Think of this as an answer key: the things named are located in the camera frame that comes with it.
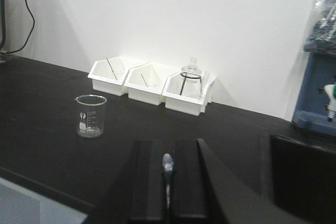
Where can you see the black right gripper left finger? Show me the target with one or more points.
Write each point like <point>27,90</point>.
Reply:
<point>137,194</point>

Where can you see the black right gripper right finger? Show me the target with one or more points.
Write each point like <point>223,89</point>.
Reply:
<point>204,191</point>

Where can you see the clear plastic pipette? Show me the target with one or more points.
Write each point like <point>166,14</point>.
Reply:
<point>168,170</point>

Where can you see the black sink basin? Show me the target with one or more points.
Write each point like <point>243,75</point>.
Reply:
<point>298,176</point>

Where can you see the clear glass beaker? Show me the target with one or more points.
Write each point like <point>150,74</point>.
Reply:
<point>91,115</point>

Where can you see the right white storage bin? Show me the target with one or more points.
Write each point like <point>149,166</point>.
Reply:
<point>191,101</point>

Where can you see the white storage bin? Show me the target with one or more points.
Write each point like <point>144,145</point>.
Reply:
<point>103,79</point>
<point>191,101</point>
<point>156,76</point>

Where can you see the middle white storage bin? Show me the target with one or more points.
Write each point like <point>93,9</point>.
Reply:
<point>156,76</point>

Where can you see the round glass flask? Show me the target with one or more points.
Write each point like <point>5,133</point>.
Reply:
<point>191,72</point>

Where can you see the left white storage bin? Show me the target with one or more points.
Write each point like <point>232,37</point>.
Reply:
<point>103,79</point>

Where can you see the blue lab apparatus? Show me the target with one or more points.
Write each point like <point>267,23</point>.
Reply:
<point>311,112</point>

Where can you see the white green wash bottle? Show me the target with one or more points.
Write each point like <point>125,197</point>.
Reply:
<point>330,91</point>

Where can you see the clear plastic bag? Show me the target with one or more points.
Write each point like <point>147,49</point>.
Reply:
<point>321,39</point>

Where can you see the black wire tripod stand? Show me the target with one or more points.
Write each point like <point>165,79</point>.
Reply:
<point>189,82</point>

